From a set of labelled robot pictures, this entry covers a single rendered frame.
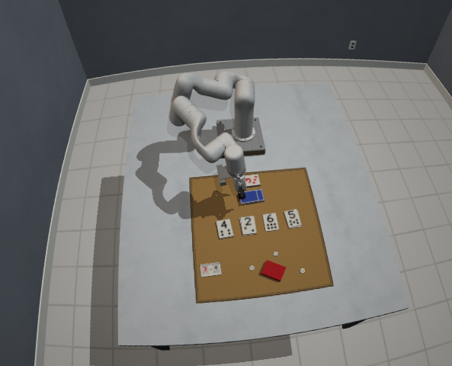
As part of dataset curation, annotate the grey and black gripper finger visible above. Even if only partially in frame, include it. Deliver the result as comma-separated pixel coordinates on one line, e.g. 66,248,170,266
238,187,245,199

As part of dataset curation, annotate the brown flat mat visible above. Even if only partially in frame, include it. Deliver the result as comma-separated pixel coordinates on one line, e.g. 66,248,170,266
192,169,331,300

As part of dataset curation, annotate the red flat square block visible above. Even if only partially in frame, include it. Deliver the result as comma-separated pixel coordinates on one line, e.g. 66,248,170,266
261,260,286,282

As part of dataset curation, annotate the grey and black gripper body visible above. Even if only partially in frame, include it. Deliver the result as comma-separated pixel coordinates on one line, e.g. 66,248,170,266
232,174,247,192

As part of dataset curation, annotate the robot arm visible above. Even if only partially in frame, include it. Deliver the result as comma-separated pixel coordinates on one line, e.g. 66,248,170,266
169,72,255,186

